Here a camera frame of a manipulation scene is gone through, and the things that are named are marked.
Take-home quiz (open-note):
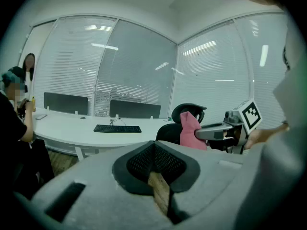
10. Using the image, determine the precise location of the black keyboard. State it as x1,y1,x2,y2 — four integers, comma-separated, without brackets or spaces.
93,124,142,134

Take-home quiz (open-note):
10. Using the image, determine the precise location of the black office chair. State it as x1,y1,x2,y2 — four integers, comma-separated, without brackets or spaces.
155,103,208,146

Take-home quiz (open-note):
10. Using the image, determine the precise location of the pink cloth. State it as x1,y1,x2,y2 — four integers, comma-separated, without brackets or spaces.
179,111,208,151

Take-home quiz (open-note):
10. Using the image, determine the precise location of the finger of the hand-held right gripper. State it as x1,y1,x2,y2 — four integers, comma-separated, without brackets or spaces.
195,123,235,141

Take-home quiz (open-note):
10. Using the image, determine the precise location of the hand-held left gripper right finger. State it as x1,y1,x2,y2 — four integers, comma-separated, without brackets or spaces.
154,139,255,225

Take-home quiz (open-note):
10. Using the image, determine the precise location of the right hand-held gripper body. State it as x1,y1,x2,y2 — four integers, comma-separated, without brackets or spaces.
208,99,263,154

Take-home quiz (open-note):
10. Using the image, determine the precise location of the person's light grey shirt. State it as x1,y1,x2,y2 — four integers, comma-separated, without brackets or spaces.
236,7,307,230

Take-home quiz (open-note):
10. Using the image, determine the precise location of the long dark desk divider panel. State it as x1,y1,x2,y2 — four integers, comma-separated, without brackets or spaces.
109,100,162,119

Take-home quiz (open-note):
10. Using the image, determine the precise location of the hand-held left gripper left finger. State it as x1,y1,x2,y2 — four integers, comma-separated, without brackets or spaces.
14,139,173,230

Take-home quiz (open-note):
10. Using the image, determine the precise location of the short dark desk divider panel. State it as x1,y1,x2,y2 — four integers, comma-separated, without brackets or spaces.
44,92,89,116

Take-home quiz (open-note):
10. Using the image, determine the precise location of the black keyboard cable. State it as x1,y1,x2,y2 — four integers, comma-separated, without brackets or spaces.
109,118,127,127

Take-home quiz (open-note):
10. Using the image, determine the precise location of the person's right forearm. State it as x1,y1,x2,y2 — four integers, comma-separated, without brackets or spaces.
244,123,290,150

